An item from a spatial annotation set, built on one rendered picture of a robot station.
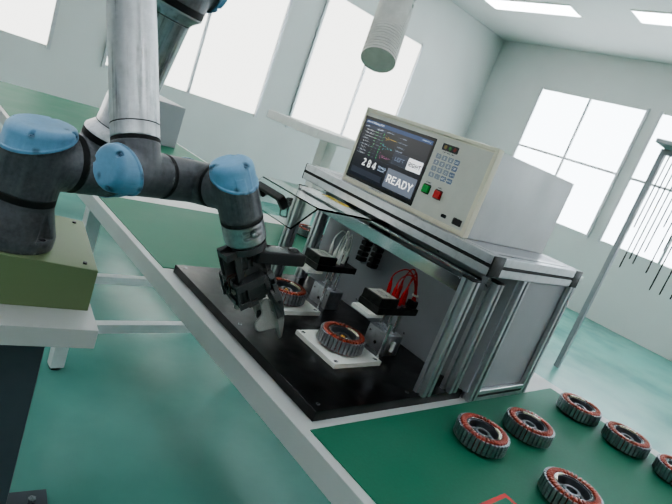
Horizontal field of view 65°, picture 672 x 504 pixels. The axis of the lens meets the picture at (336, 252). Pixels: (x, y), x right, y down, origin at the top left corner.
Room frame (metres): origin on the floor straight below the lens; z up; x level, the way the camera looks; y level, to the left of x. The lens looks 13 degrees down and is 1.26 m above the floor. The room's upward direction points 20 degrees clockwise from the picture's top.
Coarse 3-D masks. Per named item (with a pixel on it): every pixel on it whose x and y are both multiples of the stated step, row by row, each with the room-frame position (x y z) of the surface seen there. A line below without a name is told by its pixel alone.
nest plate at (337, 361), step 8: (304, 336) 1.13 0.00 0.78; (312, 336) 1.15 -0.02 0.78; (312, 344) 1.11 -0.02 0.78; (320, 344) 1.12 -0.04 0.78; (320, 352) 1.09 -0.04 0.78; (328, 352) 1.10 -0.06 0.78; (368, 352) 1.18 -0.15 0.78; (328, 360) 1.06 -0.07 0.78; (336, 360) 1.07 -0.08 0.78; (344, 360) 1.09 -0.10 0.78; (352, 360) 1.10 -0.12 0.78; (360, 360) 1.12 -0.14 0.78; (368, 360) 1.13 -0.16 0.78; (376, 360) 1.15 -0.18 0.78; (336, 368) 1.06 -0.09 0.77
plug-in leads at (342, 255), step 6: (348, 234) 1.46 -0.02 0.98; (348, 240) 1.46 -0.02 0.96; (330, 246) 1.43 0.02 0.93; (342, 246) 1.45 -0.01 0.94; (348, 246) 1.46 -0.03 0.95; (330, 252) 1.43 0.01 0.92; (336, 252) 1.41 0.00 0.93; (342, 252) 1.40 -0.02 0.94; (348, 252) 1.42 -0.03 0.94; (342, 258) 1.46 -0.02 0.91; (348, 258) 1.46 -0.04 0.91; (336, 264) 1.40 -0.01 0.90
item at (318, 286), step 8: (312, 288) 1.44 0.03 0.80; (320, 288) 1.41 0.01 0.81; (328, 288) 1.41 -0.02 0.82; (336, 288) 1.44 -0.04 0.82; (312, 296) 1.43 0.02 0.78; (320, 296) 1.41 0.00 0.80; (328, 296) 1.39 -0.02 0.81; (336, 296) 1.40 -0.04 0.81; (328, 304) 1.39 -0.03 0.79; (336, 304) 1.41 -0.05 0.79
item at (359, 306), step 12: (372, 288) 1.22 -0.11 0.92; (360, 300) 1.21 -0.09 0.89; (372, 300) 1.18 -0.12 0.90; (384, 300) 1.17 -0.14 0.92; (396, 300) 1.20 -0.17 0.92; (360, 312) 1.17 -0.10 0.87; (372, 312) 1.17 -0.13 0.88; (384, 312) 1.18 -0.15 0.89; (396, 312) 1.21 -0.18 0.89; (408, 312) 1.24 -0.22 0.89; (396, 324) 1.24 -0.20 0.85
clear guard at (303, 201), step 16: (288, 192) 1.25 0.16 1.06; (304, 192) 1.32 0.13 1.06; (320, 192) 1.43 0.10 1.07; (272, 208) 1.21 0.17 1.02; (288, 208) 1.19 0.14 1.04; (304, 208) 1.18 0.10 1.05; (320, 208) 1.18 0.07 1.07; (336, 208) 1.26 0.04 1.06; (352, 208) 1.35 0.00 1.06; (288, 224) 1.14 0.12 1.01
